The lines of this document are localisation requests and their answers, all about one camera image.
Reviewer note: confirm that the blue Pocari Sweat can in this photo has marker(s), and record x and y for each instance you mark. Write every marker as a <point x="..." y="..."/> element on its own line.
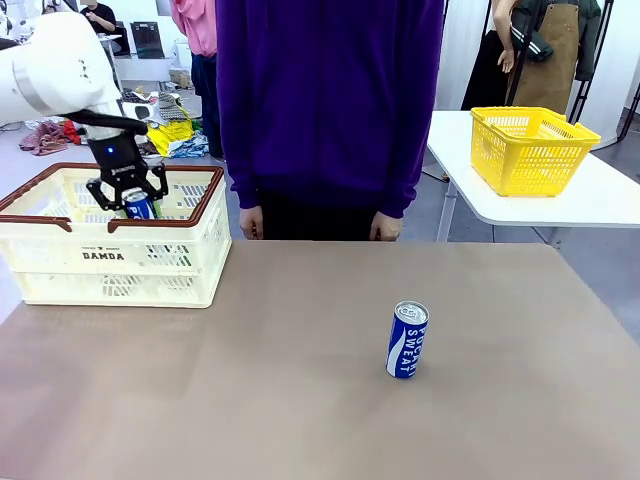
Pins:
<point x="137" y="207"/>
<point x="407" y="345"/>

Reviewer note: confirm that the yellow plastic basket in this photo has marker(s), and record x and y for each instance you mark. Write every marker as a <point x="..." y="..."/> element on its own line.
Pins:
<point x="525" y="170"/>

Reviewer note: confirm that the red cloth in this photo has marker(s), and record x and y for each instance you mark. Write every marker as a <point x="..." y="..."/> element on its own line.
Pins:
<point x="74" y="132"/>

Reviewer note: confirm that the cardboard box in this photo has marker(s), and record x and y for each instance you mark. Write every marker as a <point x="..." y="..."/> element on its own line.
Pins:
<point x="180" y="77"/>

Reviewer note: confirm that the black hanging garment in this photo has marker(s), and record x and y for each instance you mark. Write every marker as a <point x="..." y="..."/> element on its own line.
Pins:
<point x="485" y="75"/>

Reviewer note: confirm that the person's left forearm purple sleeve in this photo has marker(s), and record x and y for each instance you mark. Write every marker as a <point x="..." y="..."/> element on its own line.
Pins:
<point x="400" y="185"/>

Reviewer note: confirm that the white low cabinet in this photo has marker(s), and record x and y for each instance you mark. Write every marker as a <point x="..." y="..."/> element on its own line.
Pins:
<point x="142" y="70"/>

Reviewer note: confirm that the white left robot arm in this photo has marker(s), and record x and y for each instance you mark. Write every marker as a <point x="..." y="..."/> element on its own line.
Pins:
<point x="55" y="65"/>

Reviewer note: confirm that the person in purple sweater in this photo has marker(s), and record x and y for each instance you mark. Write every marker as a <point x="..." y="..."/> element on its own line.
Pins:
<point x="325" y="100"/>

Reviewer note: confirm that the person's right forearm purple sleeve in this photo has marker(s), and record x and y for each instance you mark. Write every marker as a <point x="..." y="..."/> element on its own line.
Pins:
<point x="245" y="180"/>

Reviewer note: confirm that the cream shopping basket brown rim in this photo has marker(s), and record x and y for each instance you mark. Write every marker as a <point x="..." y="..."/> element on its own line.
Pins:
<point x="65" y="272"/>

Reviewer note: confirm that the white side table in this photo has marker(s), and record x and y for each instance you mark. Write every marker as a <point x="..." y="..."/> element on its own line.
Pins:
<point x="550" y="210"/>

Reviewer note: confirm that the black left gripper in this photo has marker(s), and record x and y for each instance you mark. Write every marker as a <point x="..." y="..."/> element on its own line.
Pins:
<point x="120" y="165"/>

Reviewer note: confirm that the person in pink top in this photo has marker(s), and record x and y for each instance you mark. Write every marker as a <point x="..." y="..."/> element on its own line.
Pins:
<point x="195" y="30"/>

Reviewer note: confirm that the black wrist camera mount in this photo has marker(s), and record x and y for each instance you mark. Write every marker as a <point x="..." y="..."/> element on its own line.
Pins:
<point x="110" y="122"/>

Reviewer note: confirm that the dark jacket white stripes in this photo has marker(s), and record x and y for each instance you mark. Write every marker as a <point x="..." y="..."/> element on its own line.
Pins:
<point x="532" y="47"/>

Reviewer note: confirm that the blue floral cloth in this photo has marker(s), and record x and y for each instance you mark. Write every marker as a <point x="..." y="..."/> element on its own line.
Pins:
<point x="192" y="148"/>

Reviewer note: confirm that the person's right hand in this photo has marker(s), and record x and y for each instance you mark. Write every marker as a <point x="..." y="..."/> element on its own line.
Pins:
<point x="251" y="224"/>

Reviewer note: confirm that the grey white patterned cloth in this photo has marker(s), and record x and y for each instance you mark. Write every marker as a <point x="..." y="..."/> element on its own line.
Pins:
<point x="170" y="110"/>

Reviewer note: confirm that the yellow cloth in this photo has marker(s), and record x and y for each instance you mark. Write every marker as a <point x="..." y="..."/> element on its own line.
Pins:
<point x="167" y="134"/>

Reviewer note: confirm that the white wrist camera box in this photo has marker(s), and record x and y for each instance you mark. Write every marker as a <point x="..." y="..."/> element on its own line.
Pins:
<point x="135" y="111"/>

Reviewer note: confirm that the seated person in black shirt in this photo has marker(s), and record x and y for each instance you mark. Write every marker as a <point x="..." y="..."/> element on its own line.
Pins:
<point x="100" y="17"/>

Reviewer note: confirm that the person's left hand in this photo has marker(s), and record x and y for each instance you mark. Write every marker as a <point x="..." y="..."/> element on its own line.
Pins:
<point x="387" y="227"/>

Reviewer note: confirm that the grey metal floor foot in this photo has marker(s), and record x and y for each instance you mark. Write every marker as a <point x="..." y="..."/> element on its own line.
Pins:
<point x="434" y="171"/>

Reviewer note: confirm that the white partition panel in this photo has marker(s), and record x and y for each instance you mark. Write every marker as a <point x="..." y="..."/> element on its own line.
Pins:
<point x="465" y="50"/>

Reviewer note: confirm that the black clothes rack stand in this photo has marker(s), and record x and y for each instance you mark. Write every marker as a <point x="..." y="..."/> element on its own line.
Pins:
<point x="597" y="50"/>

